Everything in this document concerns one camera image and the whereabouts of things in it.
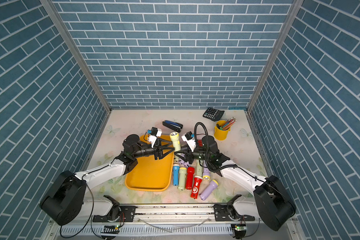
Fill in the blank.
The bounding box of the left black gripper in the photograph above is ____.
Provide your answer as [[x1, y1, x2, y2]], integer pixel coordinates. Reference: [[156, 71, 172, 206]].
[[131, 138, 173, 162]]

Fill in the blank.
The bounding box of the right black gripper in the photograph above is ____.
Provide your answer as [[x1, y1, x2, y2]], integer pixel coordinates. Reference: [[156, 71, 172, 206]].
[[175, 144, 212, 165]]

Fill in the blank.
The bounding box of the green flashlight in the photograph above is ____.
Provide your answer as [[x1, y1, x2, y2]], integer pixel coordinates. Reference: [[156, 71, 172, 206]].
[[170, 132, 182, 152], [196, 160, 204, 177], [178, 167, 187, 191]]

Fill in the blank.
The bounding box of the purple flashlight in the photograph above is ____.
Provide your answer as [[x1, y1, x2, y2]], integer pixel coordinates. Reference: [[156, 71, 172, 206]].
[[179, 159, 190, 168], [202, 167, 211, 181], [200, 180, 219, 201]]

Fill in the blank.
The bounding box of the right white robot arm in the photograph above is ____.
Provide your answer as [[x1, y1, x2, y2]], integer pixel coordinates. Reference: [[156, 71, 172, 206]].
[[170, 133, 297, 231]]

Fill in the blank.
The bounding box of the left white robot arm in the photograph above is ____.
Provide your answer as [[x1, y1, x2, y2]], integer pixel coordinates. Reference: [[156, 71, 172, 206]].
[[40, 134, 176, 226]]

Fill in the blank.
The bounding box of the yellow plastic storage tray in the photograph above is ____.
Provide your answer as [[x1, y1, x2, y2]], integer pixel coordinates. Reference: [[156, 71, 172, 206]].
[[123, 134, 174, 192]]

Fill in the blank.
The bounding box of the blue flashlight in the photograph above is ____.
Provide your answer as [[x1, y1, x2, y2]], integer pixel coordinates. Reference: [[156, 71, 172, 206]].
[[173, 164, 180, 186]]

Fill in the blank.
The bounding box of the red flashlight lower plain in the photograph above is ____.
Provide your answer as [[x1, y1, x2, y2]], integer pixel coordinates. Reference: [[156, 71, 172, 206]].
[[186, 167, 195, 190]]

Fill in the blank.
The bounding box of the black and blue stapler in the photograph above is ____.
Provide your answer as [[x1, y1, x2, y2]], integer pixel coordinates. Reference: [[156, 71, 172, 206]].
[[162, 120, 183, 133]]

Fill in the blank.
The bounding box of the red flashlight white logo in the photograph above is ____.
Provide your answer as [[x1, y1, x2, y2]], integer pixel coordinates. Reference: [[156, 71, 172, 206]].
[[190, 175, 203, 199]]

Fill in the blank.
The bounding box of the yellow pen cup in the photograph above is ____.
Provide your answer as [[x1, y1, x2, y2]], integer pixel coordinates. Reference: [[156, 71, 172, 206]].
[[214, 120, 231, 141]]

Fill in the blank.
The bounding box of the black desk calculator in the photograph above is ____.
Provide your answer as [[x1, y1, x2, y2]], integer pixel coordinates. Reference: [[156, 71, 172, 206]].
[[203, 108, 225, 122]]

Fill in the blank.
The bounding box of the coloured pens bundle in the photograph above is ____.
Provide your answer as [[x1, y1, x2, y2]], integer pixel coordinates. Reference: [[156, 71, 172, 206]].
[[219, 117, 237, 131]]

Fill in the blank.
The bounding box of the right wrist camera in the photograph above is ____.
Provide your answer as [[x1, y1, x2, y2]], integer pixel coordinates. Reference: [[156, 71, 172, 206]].
[[182, 132, 197, 152]]

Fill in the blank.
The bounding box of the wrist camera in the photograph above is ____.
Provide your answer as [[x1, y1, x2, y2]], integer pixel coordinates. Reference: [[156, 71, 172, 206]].
[[147, 127, 162, 148], [182, 132, 197, 152]]

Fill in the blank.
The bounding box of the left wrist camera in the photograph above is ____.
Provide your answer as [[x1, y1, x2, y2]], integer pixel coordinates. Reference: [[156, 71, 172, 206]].
[[147, 127, 162, 148]]

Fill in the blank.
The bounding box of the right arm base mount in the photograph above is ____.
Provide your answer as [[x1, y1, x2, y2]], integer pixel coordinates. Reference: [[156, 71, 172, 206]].
[[213, 195, 259, 222]]

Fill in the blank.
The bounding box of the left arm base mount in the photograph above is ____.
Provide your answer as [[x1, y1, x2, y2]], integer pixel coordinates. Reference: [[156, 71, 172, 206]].
[[93, 195, 137, 224]]

